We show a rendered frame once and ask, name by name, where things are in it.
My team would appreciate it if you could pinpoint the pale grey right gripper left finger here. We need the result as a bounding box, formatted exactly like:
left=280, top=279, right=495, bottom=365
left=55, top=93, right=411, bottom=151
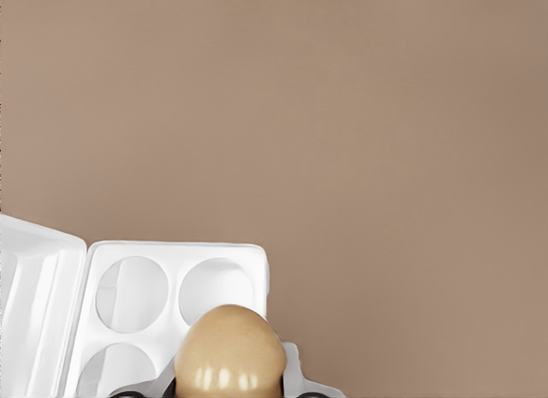
left=114, top=366, right=177, bottom=398

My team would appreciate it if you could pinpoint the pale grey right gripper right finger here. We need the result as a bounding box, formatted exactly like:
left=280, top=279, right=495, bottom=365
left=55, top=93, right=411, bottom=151
left=280, top=341, right=344, bottom=398

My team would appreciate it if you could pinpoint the brown egg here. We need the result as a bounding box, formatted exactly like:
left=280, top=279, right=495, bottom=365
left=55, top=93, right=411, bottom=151
left=172, top=304, right=287, bottom=398

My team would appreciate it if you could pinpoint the white egg box tray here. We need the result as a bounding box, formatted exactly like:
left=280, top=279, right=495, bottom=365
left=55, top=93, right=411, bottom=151
left=63, top=240, right=274, bottom=398

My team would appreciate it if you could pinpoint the white egg box lid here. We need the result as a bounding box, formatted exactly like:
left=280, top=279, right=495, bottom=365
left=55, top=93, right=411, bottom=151
left=0, top=213, right=87, bottom=398

